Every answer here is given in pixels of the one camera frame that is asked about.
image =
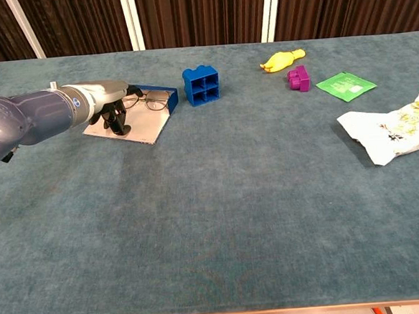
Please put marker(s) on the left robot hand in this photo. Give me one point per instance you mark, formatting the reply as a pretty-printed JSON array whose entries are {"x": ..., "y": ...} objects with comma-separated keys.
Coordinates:
[{"x": 109, "y": 90}]

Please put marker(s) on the eyeglasses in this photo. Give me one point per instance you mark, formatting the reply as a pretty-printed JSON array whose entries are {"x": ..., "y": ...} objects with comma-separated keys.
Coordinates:
[{"x": 157, "y": 105}]

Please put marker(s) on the blue glasses case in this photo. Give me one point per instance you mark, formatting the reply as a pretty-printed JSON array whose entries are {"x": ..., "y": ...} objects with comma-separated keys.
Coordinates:
[{"x": 146, "y": 127}]

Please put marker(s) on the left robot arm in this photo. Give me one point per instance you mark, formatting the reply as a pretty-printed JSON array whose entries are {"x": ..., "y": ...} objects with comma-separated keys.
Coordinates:
[{"x": 30, "y": 115}]

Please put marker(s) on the blue toy building brick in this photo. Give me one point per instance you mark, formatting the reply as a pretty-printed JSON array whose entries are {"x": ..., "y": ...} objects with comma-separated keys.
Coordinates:
[{"x": 201, "y": 87}]

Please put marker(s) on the dark brown pleated curtain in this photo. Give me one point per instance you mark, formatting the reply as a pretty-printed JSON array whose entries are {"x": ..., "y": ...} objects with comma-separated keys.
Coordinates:
[{"x": 199, "y": 14}]

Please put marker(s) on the teal felt table mat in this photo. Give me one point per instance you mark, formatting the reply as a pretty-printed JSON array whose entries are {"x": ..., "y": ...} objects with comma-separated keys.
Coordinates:
[{"x": 213, "y": 217}]

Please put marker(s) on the yellow rubber chicken toy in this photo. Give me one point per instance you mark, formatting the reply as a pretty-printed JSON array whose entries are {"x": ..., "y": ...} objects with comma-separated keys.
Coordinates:
[{"x": 280, "y": 61}]

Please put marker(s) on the purple toy building brick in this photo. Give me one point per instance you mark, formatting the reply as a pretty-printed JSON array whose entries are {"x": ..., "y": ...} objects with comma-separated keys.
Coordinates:
[{"x": 299, "y": 80}]

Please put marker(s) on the green foil sachet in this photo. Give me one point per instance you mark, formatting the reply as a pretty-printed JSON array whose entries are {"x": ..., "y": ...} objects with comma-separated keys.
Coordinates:
[{"x": 345, "y": 86}]

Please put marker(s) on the white snack bag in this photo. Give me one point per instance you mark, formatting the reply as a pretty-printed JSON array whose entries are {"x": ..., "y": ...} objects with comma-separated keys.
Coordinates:
[{"x": 394, "y": 129}]

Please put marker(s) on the white aluminium frame post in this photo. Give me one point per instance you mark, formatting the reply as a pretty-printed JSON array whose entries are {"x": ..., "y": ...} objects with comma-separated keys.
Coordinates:
[
  {"x": 131, "y": 22},
  {"x": 270, "y": 12},
  {"x": 26, "y": 29}
]

